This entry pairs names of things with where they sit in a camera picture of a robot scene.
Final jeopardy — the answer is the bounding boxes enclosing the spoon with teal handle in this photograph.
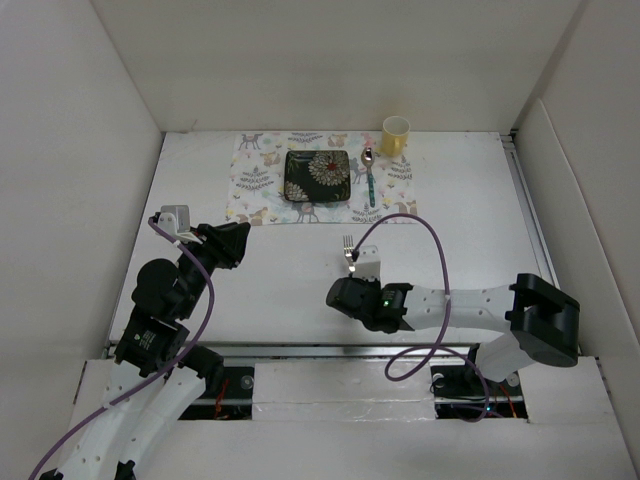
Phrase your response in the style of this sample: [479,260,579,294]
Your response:
[361,147,376,208]

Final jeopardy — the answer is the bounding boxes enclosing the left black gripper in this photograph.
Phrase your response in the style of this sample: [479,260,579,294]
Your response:
[178,220,250,317]

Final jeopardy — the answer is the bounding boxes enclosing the yellow mug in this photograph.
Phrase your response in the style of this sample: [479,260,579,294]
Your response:
[380,116,410,157]

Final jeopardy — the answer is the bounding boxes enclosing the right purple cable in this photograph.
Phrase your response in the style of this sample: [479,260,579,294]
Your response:
[352,213,494,424]

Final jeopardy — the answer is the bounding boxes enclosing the black floral square plate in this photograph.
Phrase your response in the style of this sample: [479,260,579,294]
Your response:
[284,150,351,203]

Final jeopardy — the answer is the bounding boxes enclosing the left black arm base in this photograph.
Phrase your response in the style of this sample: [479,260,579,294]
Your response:
[174,346,255,421]

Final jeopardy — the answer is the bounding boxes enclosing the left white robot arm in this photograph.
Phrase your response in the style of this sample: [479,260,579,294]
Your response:
[30,213,251,479]

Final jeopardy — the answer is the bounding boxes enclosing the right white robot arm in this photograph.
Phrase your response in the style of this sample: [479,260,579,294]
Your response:
[326,273,580,394]

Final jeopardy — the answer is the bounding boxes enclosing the floral animal print cloth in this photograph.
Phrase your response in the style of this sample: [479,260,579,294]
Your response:
[226,131,418,226]

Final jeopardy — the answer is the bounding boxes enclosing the aluminium front rail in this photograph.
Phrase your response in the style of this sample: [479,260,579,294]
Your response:
[102,341,584,359]

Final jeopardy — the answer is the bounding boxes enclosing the purple cable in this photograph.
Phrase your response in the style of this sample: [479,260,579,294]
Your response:
[27,217,217,480]
[352,213,494,424]

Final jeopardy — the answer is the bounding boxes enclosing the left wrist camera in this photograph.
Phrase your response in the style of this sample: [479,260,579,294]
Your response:
[150,205,199,243]

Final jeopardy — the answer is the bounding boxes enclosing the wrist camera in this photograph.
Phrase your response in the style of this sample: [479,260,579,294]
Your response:
[352,245,381,282]
[150,205,199,243]

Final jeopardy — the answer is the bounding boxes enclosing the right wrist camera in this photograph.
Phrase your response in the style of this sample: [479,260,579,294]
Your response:
[352,245,381,282]

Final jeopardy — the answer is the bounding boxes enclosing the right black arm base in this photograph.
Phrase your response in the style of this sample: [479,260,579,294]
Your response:
[430,363,528,421]

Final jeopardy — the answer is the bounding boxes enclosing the fork with teal handle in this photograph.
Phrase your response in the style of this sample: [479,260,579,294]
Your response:
[343,235,355,274]

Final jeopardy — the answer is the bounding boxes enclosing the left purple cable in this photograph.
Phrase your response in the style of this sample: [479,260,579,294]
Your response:
[27,217,217,480]

